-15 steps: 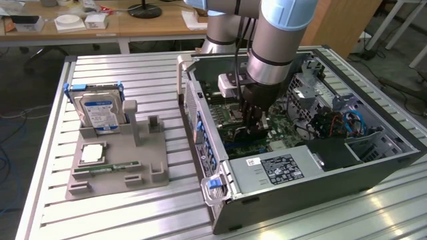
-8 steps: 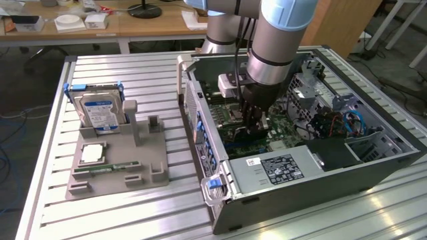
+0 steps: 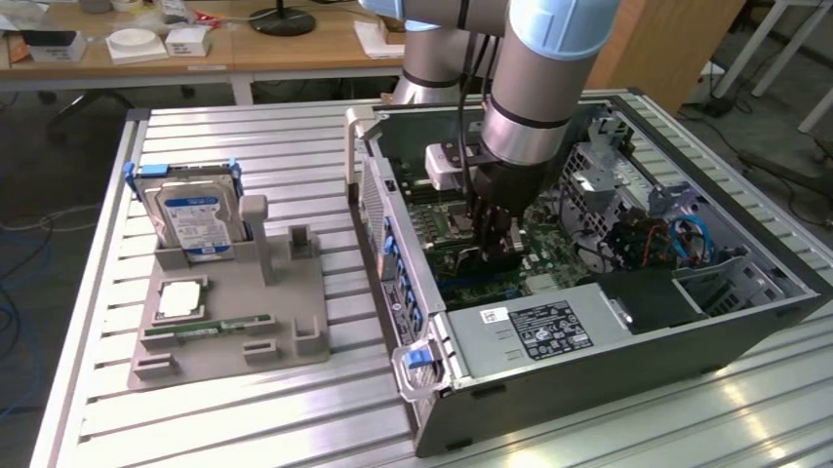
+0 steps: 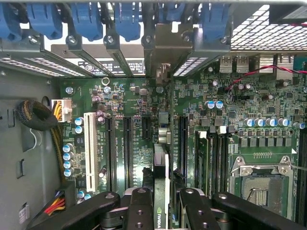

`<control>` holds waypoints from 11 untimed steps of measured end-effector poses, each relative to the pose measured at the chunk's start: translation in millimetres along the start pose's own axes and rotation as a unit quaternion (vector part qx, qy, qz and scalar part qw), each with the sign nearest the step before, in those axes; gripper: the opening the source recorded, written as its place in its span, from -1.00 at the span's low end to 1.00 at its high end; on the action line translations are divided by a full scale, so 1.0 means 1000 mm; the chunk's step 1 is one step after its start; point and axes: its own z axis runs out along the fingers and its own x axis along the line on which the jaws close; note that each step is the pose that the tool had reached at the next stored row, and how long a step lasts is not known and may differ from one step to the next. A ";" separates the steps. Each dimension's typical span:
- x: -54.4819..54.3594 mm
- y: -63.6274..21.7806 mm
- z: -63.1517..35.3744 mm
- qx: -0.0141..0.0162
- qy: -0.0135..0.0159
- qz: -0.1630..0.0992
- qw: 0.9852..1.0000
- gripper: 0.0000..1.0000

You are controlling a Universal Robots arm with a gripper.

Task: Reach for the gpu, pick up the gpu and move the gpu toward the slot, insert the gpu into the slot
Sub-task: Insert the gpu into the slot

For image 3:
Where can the silver CPU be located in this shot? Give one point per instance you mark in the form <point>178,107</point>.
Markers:
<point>181,298</point>

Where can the white paper stack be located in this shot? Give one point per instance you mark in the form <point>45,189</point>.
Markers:
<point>378,46</point>

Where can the grey metal disk bay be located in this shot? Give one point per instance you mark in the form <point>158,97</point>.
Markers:
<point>736,273</point>

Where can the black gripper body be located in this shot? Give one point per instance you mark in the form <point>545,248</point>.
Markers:
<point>511,187</point>

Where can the white box black lid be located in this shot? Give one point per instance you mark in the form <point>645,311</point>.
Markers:
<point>55,51</point>

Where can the CPU socket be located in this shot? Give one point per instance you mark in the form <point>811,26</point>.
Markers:
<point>456,222</point>

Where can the black open PC case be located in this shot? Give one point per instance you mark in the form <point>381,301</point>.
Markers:
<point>587,390</point>

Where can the green RAM stick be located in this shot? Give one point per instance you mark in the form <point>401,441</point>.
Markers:
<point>209,325</point>

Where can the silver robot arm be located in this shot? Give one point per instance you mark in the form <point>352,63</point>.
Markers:
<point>535,73</point>

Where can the black round lamp base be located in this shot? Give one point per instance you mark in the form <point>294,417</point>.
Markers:
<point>284,24</point>

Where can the blue case latch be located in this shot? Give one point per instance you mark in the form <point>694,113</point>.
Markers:
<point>417,361</point>

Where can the perforated metal drive cage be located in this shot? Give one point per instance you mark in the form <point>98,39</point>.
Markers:
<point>587,195</point>

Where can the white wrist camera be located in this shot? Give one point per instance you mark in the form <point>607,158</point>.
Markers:
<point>447,170</point>

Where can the grey parts rack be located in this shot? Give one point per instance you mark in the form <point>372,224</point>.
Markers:
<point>222,356</point>

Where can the wooden desk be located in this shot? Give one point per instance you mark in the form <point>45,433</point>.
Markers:
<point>98,68</point>

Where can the white square round-top object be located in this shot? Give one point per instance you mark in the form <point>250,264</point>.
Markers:
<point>137,46</point>

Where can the green motherboard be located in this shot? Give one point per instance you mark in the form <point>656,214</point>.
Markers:
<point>553,244</point>

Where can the grey cup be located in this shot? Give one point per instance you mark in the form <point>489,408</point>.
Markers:
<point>95,6</point>

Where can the grey power supply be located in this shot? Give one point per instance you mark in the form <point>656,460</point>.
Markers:
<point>495,351</point>

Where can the small white labelled box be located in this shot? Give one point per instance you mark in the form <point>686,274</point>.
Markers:
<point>186,44</point>

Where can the blue disk caddy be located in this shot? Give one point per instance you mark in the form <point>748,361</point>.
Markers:
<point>157,170</point>

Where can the blue slot retainer bar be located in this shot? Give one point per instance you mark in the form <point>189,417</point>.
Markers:
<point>398,263</point>

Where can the wooden cabinet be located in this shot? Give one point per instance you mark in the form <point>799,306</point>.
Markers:
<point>677,49</point>

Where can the silver hard disk blue label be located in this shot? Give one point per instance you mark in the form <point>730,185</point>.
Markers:
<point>193,219</point>

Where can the black office chair base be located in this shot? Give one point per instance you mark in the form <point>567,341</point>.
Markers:
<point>71,109</point>

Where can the white table frame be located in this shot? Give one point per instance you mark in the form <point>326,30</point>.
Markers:
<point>814,114</point>

